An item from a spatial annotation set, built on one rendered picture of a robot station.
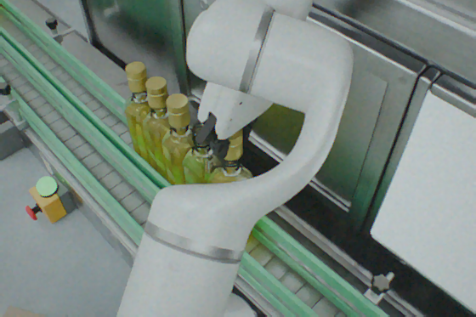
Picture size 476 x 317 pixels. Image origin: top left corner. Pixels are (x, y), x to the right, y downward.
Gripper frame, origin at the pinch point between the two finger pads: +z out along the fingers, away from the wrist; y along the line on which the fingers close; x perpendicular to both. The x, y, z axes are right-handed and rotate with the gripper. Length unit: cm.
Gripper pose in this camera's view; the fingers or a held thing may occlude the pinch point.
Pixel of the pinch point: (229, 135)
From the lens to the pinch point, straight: 64.4
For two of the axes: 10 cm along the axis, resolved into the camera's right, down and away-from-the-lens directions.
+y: -7.1, 5.2, -4.8
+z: -1.8, 5.2, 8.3
